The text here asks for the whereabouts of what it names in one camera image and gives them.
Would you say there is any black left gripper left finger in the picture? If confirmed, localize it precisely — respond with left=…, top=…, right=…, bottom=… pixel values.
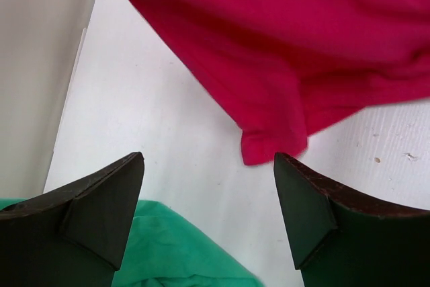
left=1, top=152, right=144, bottom=286

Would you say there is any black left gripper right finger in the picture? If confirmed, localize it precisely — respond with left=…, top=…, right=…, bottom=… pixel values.
left=273, top=153, right=429, bottom=286

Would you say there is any red t shirt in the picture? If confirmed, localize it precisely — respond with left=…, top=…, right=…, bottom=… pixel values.
left=129, top=0, right=429, bottom=165

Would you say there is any green garment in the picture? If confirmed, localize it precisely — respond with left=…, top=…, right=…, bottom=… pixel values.
left=1, top=199, right=260, bottom=286

